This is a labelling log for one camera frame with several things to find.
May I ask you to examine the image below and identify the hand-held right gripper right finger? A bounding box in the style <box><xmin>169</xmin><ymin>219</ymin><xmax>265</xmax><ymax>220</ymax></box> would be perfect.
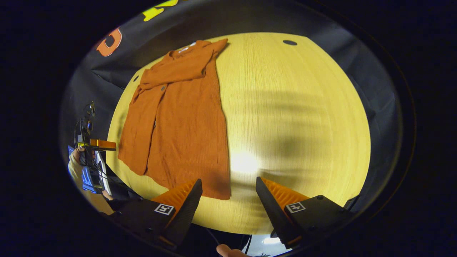
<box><xmin>255</xmin><ymin>176</ymin><xmax>355</xmax><ymax>250</ymax></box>

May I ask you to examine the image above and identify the orange knit garment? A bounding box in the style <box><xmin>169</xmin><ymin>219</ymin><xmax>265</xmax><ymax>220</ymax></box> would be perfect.
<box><xmin>118</xmin><ymin>39</ymin><xmax>232</xmax><ymax>201</ymax></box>

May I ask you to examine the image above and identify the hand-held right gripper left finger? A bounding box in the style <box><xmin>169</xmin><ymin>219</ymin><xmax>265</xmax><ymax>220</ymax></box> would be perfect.
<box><xmin>108</xmin><ymin>178</ymin><xmax>203</xmax><ymax>248</ymax></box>

